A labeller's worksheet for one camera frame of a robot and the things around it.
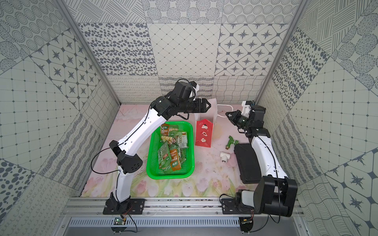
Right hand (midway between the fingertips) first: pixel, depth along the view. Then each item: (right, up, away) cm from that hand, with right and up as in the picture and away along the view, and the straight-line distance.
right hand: (225, 114), depth 80 cm
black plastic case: (+13, -31, +1) cm, 34 cm away
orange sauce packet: (-28, -25, +2) cm, 38 cm away
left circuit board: (-54, -53, -10) cm, 76 cm away
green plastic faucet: (+7, -18, +17) cm, 26 cm away
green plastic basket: (-39, -30, +7) cm, 50 cm away
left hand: (-12, +6, -8) cm, 16 cm away
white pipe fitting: (+1, -26, +9) cm, 28 cm away
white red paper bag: (-12, -5, +1) cm, 13 cm away
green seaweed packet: (-27, -16, +16) cm, 35 cm away
